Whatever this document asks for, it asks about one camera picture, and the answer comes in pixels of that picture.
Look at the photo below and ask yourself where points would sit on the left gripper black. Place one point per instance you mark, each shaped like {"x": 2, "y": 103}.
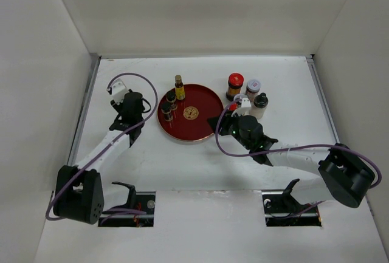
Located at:
{"x": 118, "y": 107}

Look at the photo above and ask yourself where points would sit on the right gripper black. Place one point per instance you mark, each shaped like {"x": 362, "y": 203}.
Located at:
{"x": 226, "y": 120}

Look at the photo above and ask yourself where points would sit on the small black cap bottle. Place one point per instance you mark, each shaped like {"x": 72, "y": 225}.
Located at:
{"x": 171, "y": 98}
{"x": 166, "y": 111}

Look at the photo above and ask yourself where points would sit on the yellow label brown bottle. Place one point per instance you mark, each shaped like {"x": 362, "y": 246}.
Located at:
{"x": 179, "y": 88}

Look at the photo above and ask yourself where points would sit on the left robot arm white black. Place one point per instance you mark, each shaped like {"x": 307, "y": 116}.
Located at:
{"x": 82, "y": 193}

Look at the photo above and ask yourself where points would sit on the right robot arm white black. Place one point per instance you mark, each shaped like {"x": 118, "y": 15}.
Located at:
{"x": 340, "y": 173}

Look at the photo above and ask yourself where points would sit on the round red tray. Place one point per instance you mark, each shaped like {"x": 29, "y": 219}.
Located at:
{"x": 189, "y": 121}

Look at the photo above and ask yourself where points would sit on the small red lid jar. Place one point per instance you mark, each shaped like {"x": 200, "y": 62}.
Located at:
{"x": 233, "y": 107}

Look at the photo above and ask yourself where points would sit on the small white lid jar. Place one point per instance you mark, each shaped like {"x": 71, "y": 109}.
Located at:
{"x": 239, "y": 96}

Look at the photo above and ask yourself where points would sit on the red lid sauce jar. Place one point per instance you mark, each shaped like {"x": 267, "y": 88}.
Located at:
{"x": 235, "y": 83}

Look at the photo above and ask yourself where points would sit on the white bottle black cap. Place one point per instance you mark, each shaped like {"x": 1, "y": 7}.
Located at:
{"x": 259, "y": 106}

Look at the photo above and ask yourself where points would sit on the white lid spice jar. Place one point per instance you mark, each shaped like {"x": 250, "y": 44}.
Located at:
{"x": 253, "y": 87}

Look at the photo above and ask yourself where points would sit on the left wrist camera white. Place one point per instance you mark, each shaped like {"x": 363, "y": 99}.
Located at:
{"x": 117, "y": 91}

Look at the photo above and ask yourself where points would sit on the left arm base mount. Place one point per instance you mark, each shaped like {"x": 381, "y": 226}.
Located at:
{"x": 126, "y": 207}

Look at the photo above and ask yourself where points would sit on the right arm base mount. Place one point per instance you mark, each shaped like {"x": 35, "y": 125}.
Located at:
{"x": 282, "y": 210}

